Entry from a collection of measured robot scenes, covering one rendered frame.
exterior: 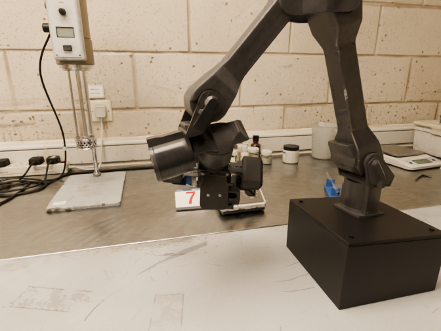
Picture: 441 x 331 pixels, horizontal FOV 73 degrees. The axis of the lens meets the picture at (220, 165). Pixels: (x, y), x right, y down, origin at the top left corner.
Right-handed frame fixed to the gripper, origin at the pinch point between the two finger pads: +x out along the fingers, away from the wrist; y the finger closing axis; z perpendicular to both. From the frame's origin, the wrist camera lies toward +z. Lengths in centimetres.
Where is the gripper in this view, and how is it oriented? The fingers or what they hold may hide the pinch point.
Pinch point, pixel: (210, 178)
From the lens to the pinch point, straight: 60.3
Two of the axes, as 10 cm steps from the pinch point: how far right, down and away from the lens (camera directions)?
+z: -0.6, 9.1, -4.1
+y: 10.0, 0.9, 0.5
